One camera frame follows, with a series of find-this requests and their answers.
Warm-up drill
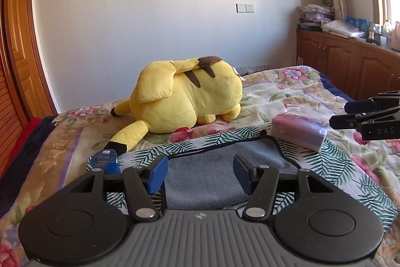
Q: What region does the pink tissue pack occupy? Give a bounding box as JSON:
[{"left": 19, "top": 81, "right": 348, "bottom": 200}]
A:
[{"left": 270, "top": 112, "right": 328, "bottom": 152}]

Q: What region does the yellow plush toy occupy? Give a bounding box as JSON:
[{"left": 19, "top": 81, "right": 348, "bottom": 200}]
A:
[{"left": 103, "top": 56, "right": 244, "bottom": 153}]

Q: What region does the louvered wooden door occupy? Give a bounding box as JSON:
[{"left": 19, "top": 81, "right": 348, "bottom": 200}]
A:
[{"left": 0, "top": 0, "right": 26, "bottom": 175}]

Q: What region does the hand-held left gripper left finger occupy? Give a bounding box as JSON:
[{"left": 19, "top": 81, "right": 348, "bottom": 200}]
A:
[{"left": 67, "top": 154, "right": 169, "bottom": 222}]

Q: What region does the floral blanket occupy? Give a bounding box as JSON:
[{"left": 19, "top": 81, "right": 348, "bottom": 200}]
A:
[{"left": 0, "top": 65, "right": 400, "bottom": 267}]

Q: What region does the clear bottle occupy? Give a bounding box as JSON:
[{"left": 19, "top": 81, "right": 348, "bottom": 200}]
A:
[{"left": 382, "top": 20, "right": 393, "bottom": 47}]

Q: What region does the white folded plastic bag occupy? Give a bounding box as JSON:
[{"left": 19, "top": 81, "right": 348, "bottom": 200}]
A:
[{"left": 320, "top": 20, "right": 365, "bottom": 39}]

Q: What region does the grey towel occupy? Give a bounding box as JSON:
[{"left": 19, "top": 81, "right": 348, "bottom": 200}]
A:
[{"left": 164, "top": 138, "right": 298, "bottom": 210}]

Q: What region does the leaf-print cloth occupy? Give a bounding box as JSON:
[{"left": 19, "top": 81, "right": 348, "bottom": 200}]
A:
[{"left": 89, "top": 126, "right": 398, "bottom": 233}]

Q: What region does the wooden cabinet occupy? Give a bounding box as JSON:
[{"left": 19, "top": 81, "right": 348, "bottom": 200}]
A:
[{"left": 296, "top": 28, "right": 400, "bottom": 101}]

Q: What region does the pink container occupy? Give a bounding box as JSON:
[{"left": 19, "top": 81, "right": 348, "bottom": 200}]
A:
[{"left": 391, "top": 21, "right": 400, "bottom": 52}]

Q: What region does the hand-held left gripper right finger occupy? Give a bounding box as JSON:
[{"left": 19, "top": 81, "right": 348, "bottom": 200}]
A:
[{"left": 233, "top": 154, "right": 332, "bottom": 221}]

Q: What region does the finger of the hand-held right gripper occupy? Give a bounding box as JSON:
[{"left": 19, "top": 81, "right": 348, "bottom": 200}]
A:
[
  {"left": 329, "top": 111, "right": 400, "bottom": 141},
  {"left": 344, "top": 92, "right": 400, "bottom": 114}
]

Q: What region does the white socket row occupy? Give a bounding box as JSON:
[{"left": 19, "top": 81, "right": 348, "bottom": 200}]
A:
[{"left": 240, "top": 64, "right": 273, "bottom": 74}]

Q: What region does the blue box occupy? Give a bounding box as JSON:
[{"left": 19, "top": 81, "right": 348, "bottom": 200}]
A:
[{"left": 345, "top": 16, "right": 368, "bottom": 34}]

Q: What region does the stack of books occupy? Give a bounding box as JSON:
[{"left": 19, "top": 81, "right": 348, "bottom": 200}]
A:
[{"left": 298, "top": 4, "right": 334, "bottom": 33}]

